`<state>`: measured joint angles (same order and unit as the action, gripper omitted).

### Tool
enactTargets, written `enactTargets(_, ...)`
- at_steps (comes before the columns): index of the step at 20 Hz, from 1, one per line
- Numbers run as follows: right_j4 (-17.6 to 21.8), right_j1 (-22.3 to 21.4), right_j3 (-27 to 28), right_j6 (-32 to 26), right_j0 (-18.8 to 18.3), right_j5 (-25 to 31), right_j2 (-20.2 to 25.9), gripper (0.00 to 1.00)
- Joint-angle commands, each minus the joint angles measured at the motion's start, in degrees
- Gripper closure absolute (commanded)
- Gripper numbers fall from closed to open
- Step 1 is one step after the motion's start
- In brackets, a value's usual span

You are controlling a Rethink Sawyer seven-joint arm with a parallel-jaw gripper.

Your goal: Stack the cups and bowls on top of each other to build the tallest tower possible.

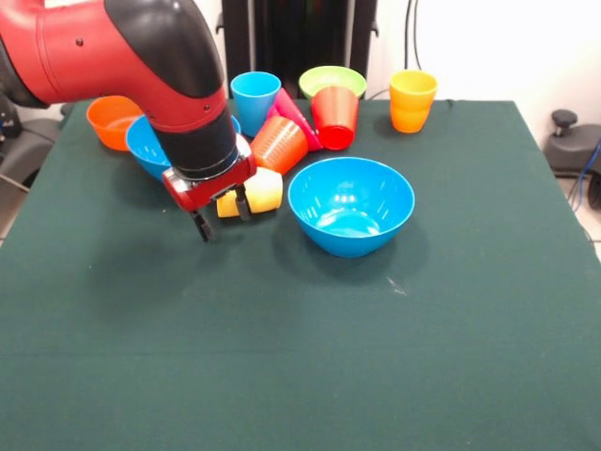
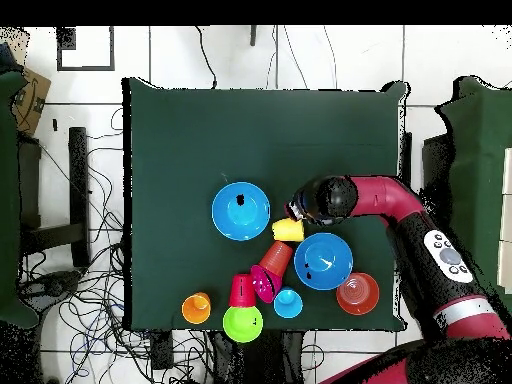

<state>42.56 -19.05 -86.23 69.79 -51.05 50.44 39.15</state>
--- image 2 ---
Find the yellow cup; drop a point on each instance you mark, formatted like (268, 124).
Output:
(288, 230)

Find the large blue bowl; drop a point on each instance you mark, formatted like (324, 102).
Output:
(324, 260)
(256, 216)

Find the pink bowl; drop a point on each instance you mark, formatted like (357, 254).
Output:
(264, 284)

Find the red cup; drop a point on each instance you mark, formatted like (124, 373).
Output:
(242, 290)

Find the green bowl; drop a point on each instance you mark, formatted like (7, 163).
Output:
(242, 324)

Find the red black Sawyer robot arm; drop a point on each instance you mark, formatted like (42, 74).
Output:
(384, 196)

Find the dark green tablecloth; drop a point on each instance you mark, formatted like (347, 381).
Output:
(260, 140)

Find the blue cup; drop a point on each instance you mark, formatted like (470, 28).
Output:
(288, 303)

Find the orange bowl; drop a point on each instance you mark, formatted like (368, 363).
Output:
(357, 294)

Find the light orange cup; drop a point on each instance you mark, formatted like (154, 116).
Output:
(196, 308)

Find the black metal stand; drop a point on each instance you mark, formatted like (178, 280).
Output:
(436, 168)
(78, 180)

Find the short dark bar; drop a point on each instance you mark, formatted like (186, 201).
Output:
(252, 36)

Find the black power strip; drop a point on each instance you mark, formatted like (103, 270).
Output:
(162, 350)

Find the green cloth side table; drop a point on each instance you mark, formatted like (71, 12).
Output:
(476, 160)
(8, 200)

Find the white box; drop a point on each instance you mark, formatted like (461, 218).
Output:
(507, 224)

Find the cardboard box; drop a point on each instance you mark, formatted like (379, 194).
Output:
(32, 100)

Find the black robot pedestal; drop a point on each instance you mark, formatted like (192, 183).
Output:
(276, 360)

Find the black square floor frame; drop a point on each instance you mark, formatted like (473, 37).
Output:
(86, 68)

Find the grey pedestal foot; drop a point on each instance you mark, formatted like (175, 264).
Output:
(52, 284)

